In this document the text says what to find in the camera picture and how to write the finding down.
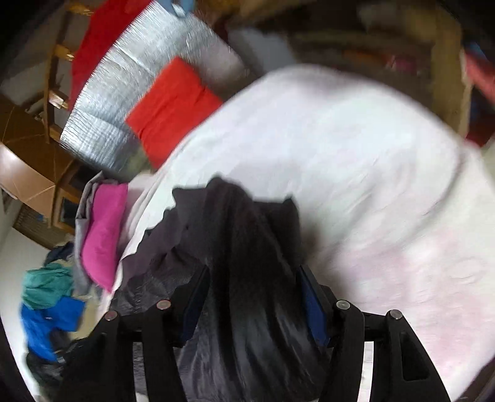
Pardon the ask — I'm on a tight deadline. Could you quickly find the black puffer jacket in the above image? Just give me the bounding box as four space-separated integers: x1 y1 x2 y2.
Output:
112 178 325 401

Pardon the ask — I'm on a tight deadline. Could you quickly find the blue jacket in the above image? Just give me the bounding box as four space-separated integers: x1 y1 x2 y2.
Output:
21 297 86 362

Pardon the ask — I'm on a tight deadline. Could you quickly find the teal jacket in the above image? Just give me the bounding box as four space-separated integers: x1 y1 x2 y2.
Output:
22 262 74 310

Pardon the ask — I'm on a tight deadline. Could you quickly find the magenta pillow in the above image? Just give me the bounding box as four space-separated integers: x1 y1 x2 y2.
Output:
81 183 127 291

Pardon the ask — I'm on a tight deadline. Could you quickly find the white pink bed blanket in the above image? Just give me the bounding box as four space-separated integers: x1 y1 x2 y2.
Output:
123 65 494 401

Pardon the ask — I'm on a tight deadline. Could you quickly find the silver foil insulation panel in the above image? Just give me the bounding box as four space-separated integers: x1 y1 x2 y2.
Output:
60 1 254 182

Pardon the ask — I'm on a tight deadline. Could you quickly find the red cushion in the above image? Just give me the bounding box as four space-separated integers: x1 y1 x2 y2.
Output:
126 57 222 169

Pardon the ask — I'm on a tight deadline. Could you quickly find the wooden side table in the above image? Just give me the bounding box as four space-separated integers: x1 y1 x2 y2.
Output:
289 1 472 136

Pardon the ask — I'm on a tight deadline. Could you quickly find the red cloth on railing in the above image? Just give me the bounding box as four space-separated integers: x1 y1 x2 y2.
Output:
69 0 151 110

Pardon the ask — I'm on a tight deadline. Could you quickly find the light blue cloth in basket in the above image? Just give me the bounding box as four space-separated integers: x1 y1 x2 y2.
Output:
158 0 196 18

